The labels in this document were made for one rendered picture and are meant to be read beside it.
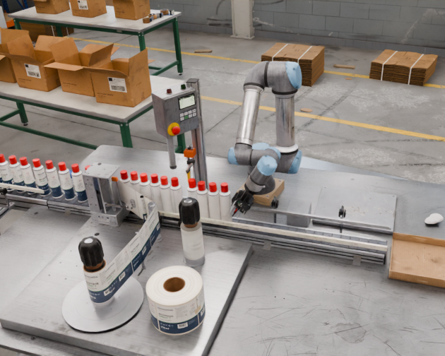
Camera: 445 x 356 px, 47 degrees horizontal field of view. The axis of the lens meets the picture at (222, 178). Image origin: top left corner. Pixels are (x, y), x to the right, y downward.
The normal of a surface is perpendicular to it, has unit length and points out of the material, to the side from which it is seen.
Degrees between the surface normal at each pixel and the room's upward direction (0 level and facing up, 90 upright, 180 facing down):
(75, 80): 90
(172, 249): 0
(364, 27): 90
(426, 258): 0
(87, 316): 0
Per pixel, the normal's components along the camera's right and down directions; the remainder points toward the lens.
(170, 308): -0.01, 0.52
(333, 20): -0.50, 0.47
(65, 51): 0.82, -0.02
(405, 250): -0.06, -0.85
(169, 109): 0.59, 0.39
